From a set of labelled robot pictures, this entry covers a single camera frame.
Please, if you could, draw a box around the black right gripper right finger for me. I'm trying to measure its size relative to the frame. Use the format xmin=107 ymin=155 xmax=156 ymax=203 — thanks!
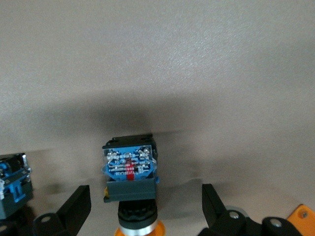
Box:
xmin=198 ymin=183 xmax=303 ymax=236

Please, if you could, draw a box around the blue black pushbutton switch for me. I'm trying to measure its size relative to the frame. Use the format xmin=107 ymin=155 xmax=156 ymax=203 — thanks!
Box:
xmin=100 ymin=133 xmax=166 ymax=236

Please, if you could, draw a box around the red push button switch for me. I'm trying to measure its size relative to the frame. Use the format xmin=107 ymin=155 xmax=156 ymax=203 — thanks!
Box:
xmin=0 ymin=152 xmax=34 ymax=236

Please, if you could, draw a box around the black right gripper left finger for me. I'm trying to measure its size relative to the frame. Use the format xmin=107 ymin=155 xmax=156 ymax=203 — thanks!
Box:
xmin=32 ymin=184 xmax=92 ymax=236

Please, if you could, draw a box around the orange and black button box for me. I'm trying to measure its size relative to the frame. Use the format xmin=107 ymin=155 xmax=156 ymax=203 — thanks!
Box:
xmin=286 ymin=203 xmax=315 ymax=236

